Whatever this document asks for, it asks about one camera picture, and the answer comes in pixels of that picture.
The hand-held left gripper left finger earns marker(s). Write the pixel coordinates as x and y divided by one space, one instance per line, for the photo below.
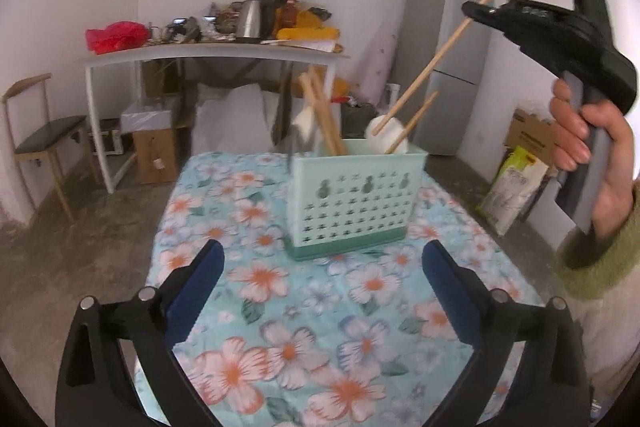
197 292

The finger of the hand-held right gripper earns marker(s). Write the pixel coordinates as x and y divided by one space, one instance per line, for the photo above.
482 12

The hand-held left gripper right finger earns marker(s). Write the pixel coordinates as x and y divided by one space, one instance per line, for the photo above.
450 297

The long single wooden chopstick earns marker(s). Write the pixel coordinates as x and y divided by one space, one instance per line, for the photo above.
435 62

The mint green utensil holder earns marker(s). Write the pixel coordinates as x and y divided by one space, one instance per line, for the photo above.
360 202

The bundle of wooden chopsticks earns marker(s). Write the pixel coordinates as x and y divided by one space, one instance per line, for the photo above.
327 127

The person's right forearm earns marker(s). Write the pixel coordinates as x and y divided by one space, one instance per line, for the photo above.
605 267

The person's right hand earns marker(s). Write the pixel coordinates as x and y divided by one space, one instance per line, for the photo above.
617 157

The grey refrigerator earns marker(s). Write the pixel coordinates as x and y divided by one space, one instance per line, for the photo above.
445 57

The printed cardboard box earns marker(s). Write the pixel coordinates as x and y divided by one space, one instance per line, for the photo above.
530 134

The floral blue blanket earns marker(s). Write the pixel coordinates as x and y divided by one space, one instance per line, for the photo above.
300 307

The pink patterned board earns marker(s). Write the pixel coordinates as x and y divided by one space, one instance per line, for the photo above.
375 67

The white and yellow sack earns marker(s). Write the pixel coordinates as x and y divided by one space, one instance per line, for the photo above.
515 187

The brown cardboard box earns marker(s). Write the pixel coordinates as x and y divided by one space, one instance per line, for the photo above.
155 157

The orange-yellow plastic bag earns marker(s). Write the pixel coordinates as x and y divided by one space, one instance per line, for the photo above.
340 89

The dark green bag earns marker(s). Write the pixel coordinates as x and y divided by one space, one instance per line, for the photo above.
357 122

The yellow bag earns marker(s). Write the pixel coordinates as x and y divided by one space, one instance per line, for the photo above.
310 32

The white pillow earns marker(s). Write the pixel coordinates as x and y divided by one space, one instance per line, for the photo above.
235 122

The metal-framed case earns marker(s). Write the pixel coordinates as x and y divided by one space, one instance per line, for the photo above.
107 137

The plastic-wrapped grey box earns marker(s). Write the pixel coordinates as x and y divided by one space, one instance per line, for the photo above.
150 114

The brown bottle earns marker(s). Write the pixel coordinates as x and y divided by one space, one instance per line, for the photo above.
287 14

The flat brown cardboard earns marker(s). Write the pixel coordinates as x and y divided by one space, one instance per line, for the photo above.
160 79

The wooden chair with dark seat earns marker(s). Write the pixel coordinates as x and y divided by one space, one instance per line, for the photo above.
47 134

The steel electric kettle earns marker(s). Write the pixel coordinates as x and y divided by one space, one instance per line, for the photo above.
252 19

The white-legged side table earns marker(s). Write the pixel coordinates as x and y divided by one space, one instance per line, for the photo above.
210 51

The small black device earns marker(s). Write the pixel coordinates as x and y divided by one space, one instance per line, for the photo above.
185 29

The red plastic bag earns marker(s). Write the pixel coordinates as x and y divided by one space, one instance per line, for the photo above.
117 37

